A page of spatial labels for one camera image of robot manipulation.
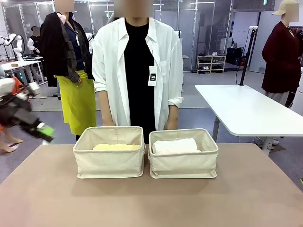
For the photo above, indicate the yellow towel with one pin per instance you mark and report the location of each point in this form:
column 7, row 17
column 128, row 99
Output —
column 116, row 147

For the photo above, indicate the person's left forearm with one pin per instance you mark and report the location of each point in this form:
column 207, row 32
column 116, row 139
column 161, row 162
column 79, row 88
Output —
column 173, row 115

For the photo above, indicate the black suitcase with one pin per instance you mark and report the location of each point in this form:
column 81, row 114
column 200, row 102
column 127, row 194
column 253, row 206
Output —
column 234, row 55

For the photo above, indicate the white hanging name badge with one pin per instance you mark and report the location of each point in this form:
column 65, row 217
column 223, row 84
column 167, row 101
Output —
column 152, row 76

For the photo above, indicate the person's right hand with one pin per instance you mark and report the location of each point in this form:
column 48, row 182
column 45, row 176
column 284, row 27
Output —
column 109, row 123

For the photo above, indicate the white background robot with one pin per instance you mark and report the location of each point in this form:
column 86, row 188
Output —
column 89, row 40
column 16, row 45

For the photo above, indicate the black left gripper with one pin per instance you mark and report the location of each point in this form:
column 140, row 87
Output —
column 16, row 113

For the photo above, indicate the person in varsity jacket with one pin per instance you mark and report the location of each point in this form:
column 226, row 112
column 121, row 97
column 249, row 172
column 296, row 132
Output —
column 34, row 42

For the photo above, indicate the beige cap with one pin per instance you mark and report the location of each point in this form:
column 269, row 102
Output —
column 280, row 9

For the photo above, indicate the person's right forearm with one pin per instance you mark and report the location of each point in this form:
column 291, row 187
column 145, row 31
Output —
column 105, row 106

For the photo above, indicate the mannequin black coat yellow skirt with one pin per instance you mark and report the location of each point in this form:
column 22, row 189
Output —
column 59, row 47

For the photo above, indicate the black pole stand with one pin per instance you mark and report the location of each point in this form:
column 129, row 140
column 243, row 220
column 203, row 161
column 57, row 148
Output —
column 246, row 59

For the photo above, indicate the white towel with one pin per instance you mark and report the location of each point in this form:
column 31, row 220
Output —
column 175, row 145

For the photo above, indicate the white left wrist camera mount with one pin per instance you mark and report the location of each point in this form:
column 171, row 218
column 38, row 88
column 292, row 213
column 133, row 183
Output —
column 34, row 89

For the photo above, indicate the mannequin in maroon top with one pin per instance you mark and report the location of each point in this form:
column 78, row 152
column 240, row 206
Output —
column 279, row 59

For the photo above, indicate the orange jacket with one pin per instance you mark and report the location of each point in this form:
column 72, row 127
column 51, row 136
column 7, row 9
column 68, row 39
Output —
column 18, row 82

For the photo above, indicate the mannequin in orange shirt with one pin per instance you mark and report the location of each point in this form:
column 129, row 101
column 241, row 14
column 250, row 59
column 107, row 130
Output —
column 9, row 140

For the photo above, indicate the white background work table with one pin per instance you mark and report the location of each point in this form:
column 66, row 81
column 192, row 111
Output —
column 16, row 65

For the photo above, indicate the person's left hand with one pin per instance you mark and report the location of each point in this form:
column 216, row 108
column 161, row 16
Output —
column 170, row 126

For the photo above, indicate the wooden shoe rack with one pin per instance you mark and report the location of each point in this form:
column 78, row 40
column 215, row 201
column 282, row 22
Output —
column 210, row 62

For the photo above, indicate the beige fabric basket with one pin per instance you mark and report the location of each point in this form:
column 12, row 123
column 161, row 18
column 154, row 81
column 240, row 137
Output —
column 109, row 163
column 182, row 165

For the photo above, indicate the person in white shirt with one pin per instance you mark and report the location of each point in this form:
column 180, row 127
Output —
column 111, row 71

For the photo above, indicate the white side table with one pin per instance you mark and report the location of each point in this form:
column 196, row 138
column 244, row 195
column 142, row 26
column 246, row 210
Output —
column 248, row 108

